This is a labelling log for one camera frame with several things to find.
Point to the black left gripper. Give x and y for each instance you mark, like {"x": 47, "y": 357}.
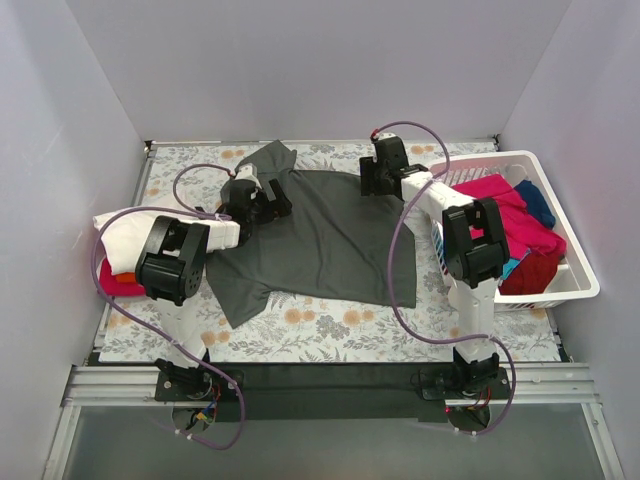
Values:
{"x": 273, "y": 198}

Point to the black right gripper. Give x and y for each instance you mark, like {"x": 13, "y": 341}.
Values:
{"x": 370, "y": 176}

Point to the grey t shirt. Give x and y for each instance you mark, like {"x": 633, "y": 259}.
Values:
{"x": 335, "y": 244}

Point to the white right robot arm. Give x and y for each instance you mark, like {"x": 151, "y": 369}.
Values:
{"x": 474, "y": 251}

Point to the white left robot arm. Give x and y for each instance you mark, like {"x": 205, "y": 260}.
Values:
{"x": 171, "y": 267}

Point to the floral patterned table mat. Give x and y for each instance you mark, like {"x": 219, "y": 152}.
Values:
{"x": 296, "y": 328}

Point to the pink t shirt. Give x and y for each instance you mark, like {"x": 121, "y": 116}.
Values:
{"x": 524, "y": 234}

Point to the teal t shirt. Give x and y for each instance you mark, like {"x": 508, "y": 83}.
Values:
{"x": 509, "y": 267}

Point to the navy blue t shirt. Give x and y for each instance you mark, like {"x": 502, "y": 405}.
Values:
{"x": 536, "y": 204}

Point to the folded white t shirt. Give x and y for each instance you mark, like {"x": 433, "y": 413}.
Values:
{"x": 124, "y": 240}

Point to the folded orange t shirt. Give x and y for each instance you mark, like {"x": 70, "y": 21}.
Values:
{"x": 126, "y": 278}

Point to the dark red t shirt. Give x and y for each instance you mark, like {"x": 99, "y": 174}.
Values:
{"x": 532, "y": 276}

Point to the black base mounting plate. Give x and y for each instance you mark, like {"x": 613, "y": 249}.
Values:
{"x": 323, "y": 391}

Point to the folded magenta t shirt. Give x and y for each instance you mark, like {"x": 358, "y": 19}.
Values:
{"x": 113, "y": 288}

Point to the white plastic laundry basket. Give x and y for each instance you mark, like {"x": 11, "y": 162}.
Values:
{"x": 575, "y": 278}

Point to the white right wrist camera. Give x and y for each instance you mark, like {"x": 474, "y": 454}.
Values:
{"x": 379, "y": 136}

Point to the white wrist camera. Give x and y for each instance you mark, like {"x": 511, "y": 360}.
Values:
{"x": 379, "y": 136}
{"x": 247, "y": 177}

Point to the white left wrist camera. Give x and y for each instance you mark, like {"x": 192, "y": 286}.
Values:
{"x": 247, "y": 177}

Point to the aluminium frame rail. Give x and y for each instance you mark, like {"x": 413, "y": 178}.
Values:
{"x": 100, "y": 385}

